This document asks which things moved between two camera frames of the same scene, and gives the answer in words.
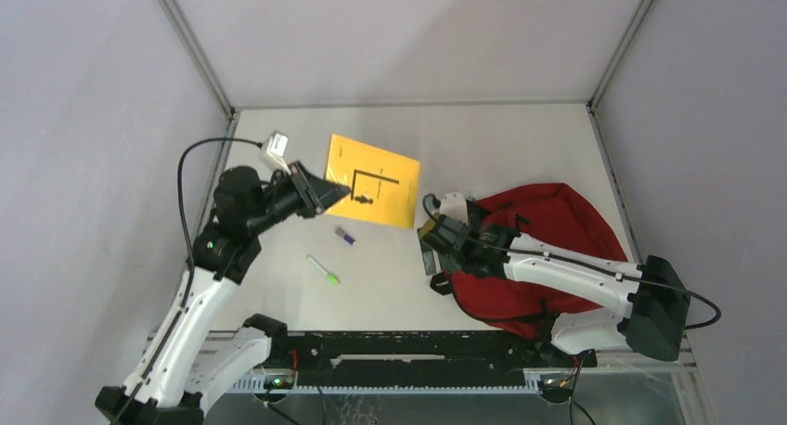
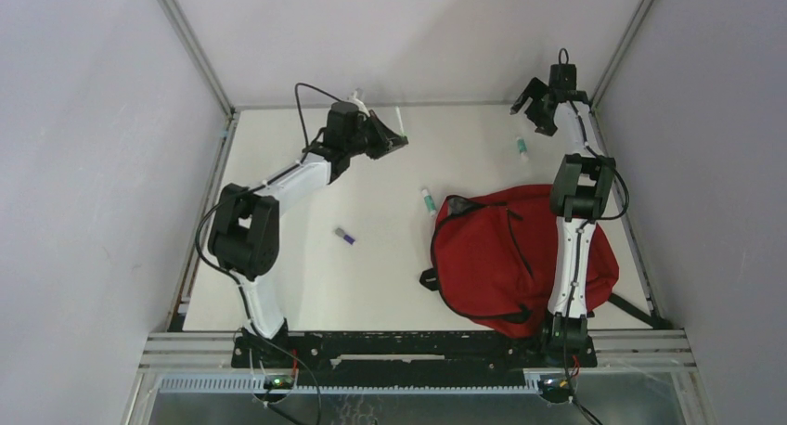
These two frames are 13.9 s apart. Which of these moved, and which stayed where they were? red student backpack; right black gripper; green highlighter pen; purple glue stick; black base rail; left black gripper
Moved: green highlighter pen; left black gripper; right black gripper
Stayed: black base rail; purple glue stick; red student backpack
